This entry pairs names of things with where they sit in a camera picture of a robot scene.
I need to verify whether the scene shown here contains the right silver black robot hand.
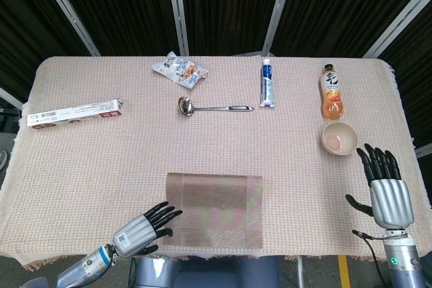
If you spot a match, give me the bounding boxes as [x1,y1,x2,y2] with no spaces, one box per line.
[345,143,415,231]

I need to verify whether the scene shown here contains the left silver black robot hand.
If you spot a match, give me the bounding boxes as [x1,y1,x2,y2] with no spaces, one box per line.
[112,201,184,258]

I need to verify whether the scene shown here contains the pink bowl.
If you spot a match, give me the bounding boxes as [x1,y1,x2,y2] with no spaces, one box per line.
[321,121,358,156]

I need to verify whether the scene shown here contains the brown woven placemat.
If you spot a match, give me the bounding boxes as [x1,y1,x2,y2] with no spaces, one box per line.
[162,172,264,248]

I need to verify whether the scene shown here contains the beige woven tablecloth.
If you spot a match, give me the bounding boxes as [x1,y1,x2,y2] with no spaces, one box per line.
[0,55,432,272]

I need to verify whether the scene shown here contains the grey robot torso base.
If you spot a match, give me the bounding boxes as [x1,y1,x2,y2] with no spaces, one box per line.
[130,256,281,288]

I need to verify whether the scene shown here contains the metal table leg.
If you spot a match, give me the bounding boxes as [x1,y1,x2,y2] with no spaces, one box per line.
[296,256,305,288]

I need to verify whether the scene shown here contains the orange drink bottle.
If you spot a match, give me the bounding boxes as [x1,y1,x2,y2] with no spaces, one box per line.
[319,63,346,120]

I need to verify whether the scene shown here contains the long white red carton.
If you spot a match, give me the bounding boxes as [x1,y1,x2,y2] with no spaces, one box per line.
[26,98,124,130]

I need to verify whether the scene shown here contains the steel soup ladle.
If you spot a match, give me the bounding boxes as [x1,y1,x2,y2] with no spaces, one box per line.
[178,96,254,117]

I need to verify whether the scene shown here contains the black fabric screen panel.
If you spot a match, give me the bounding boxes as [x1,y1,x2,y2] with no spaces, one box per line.
[270,0,432,58]
[0,0,92,102]
[178,0,288,56]
[47,0,180,57]
[377,0,432,150]

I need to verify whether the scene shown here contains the white snack bag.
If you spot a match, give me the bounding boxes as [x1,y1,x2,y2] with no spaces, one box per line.
[151,51,209,90]

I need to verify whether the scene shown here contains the blue white toothpaste tube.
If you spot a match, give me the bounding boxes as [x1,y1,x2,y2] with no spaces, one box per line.
[259,58,276,109]

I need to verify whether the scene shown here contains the black equipment rack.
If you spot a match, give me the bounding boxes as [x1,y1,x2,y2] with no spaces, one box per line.
[0,98,20,134]

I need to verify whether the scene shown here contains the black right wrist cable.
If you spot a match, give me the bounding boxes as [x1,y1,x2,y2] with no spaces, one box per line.
[352,229,389,288]

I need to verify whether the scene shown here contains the aluminium screen post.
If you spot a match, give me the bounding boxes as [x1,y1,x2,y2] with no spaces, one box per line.
[415,142,432,159]
[32,0,101,57]
[362,0,432,59]
[165,0,190,55]
[261,0,298,57]
[0,87,25,109]

